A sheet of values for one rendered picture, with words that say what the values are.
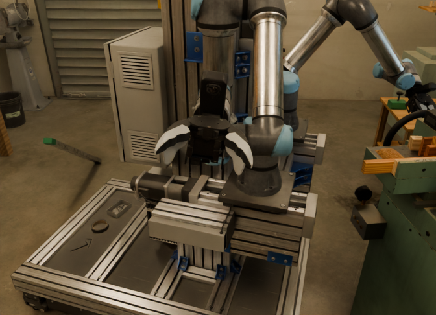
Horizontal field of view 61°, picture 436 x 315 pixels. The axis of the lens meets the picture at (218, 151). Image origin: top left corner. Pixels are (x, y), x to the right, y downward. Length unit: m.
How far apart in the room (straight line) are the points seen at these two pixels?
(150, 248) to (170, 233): 0.68
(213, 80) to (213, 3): 0.40
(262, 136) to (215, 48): 0.31
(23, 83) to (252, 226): 3.49
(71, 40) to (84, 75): 0.39
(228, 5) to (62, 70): 3.68
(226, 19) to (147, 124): 0.56
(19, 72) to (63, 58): 0.47
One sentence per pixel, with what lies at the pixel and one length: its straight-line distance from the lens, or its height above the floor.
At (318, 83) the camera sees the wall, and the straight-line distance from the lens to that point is 4.34.
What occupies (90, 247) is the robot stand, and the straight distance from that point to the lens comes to 2.02.
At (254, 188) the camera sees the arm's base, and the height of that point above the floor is 0.85.
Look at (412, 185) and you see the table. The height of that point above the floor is 0.87.
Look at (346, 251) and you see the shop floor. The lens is 2.32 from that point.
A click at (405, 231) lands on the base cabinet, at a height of 0.67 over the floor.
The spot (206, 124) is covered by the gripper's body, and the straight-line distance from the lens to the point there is 0.66.
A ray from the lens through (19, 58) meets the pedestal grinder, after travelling 4.36.
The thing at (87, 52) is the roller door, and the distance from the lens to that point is 4.41.
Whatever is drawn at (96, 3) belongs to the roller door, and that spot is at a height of 1.02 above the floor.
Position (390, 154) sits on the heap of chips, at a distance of 1.36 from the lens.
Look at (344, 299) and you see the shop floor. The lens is 2.07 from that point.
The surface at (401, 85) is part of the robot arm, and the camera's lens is 1.78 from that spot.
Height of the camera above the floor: 1.52
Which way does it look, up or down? 29 degrees down
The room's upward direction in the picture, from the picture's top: straight up
